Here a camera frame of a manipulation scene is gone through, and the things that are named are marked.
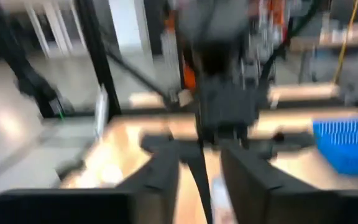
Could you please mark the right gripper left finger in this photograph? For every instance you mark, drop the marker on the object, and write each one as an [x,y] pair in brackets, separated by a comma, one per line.
[160,186]

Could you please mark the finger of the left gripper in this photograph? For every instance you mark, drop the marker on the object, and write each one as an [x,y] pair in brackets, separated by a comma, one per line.
[284,144]
[172,147]

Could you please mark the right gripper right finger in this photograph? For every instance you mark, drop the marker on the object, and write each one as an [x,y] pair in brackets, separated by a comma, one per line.
[253,199]

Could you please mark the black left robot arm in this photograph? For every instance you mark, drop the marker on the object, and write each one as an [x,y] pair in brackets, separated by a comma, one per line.
[216,59]

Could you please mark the blue plastic bin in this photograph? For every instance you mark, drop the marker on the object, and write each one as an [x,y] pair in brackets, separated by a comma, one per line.
[343,149]

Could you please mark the black metal table frame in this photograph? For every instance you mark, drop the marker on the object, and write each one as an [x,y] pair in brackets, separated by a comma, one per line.
[96,56]

